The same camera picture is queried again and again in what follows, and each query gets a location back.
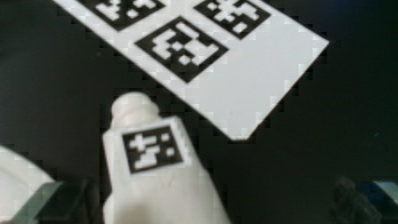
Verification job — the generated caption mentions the white round table top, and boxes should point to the white round table top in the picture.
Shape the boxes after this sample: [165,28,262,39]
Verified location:
[0,145,53,224]

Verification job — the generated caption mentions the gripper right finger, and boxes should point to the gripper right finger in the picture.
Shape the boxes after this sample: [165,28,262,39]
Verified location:
[330,177,398,224]

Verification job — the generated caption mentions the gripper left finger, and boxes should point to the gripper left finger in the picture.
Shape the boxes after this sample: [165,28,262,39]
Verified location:
[28,180,102,224]

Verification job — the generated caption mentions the white marker sheet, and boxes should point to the white marker sheet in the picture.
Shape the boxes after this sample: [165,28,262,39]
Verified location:
[53,0,328,140]

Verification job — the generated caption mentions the white cylindrical table leg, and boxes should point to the white cylindrical table leg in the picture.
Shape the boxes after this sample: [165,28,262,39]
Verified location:
[102,92,230,224]

